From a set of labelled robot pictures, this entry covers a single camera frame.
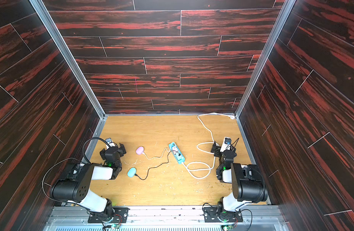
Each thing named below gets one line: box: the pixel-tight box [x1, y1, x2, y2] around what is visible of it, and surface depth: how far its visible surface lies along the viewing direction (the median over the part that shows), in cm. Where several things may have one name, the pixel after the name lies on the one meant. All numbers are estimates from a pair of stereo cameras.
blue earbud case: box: [126, 167, 137, 178], surface depth 89 cm
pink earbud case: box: [136, 146, 144, 155], surface depth 100 cm
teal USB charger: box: [175, 152, 183, 161], surface depth 90 cm
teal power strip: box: [168, 141, 186, 165], surface depth 93 cm
